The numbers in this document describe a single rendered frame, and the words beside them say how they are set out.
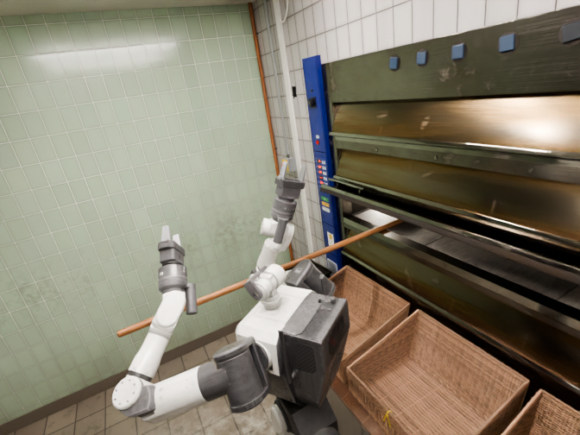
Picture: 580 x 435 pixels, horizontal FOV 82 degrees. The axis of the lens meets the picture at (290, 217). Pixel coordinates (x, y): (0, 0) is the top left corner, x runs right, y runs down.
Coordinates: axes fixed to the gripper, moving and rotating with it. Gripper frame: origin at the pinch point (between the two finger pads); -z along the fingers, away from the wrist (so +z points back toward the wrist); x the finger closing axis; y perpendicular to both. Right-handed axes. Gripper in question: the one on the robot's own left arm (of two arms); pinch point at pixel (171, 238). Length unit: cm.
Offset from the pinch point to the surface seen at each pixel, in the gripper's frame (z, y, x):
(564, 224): 24, 123, 2
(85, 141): -112, -80, 57
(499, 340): 52, 112, 51
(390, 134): -42, 94, 27
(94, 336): -9, -125, 146
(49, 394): 24, -165, 157
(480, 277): 28, 111, 42
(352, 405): 66, 49, 83
